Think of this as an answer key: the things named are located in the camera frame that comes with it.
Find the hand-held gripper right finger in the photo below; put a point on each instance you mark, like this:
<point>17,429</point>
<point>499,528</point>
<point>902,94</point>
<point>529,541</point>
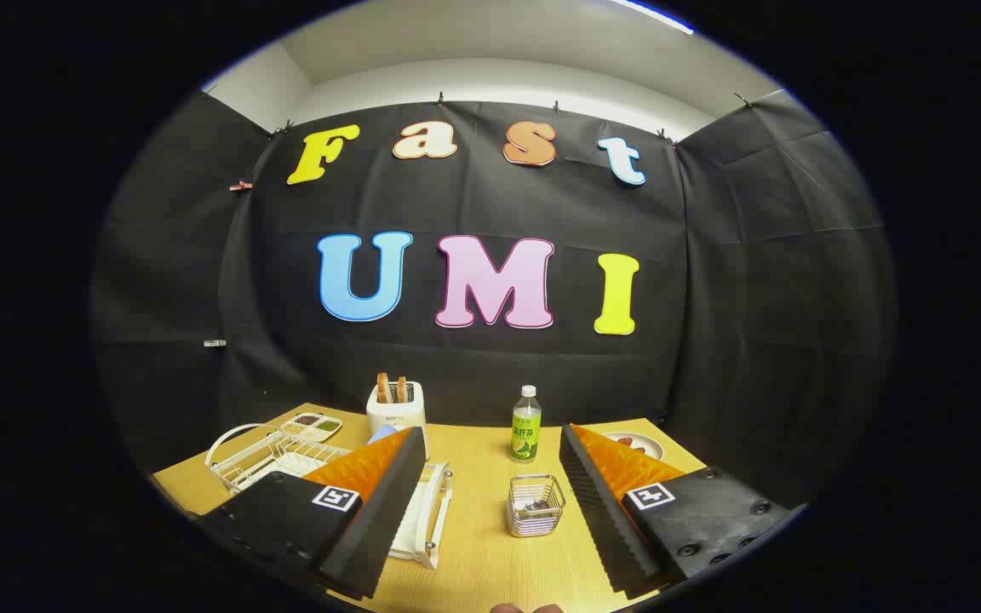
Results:
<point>605,528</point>

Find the blue plate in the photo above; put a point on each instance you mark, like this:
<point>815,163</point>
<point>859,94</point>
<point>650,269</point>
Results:
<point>381,434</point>

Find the toast slice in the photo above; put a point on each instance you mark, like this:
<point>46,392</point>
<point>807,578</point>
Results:
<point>402,390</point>
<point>383,388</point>

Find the red meat slice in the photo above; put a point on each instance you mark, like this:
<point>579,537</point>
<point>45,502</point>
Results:
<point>631,442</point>

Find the white divided sauce tray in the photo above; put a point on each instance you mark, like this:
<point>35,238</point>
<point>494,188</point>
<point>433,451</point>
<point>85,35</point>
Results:
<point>305,430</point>

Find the white plate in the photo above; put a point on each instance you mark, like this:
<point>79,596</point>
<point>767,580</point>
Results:
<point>651,446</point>

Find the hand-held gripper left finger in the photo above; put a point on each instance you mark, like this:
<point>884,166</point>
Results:
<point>371,528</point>

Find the white toaster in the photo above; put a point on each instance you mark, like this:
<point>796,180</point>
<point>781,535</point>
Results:
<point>397,419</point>

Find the green label drink bottle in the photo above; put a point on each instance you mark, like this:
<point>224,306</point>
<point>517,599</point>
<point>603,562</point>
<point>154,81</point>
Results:
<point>526,434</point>

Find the black backdrop cloth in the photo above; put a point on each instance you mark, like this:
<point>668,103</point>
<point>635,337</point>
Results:
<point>473,213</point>

